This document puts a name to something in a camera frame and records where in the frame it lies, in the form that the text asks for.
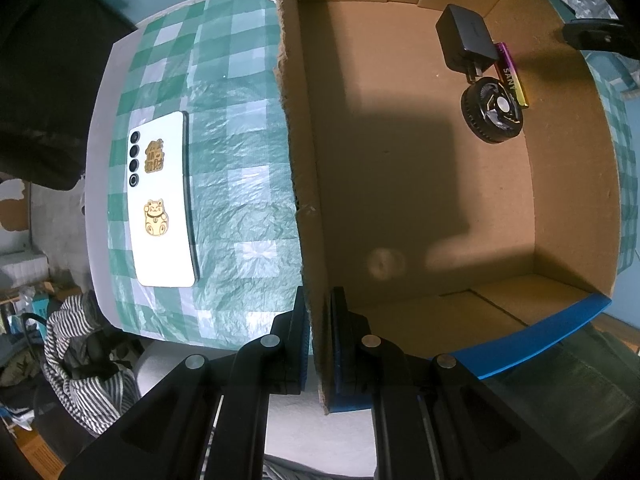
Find cardboard box blue rim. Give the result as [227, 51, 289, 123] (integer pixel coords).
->
[272, 0, 618, 416]

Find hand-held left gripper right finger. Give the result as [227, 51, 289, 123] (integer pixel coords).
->
[327, 286, 556, 480]

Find black round mini fan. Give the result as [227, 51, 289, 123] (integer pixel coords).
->
[460, 76, 523, 145]

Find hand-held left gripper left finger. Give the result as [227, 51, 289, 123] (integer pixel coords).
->
[60, 285, 311, 480]

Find dark grey charger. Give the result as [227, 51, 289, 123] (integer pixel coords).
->
[435, 4, 502, 83]

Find person's olive trousers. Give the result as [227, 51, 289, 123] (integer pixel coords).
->
[487, 320, 640, 480]

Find white smartphone gold stickers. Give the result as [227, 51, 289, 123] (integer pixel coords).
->
[126, 110, 200, 288]

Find green checked tablecloth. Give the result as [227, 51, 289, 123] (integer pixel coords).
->
[102, 0, 638, 346]

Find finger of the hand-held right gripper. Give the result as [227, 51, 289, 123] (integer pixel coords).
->
[560, 17, 640, 58]

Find purple yellow battery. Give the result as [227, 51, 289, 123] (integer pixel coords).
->
[495, 41, 531, 107]

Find striped cloth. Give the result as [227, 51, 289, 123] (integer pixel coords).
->
[42, 292, 141, 436]

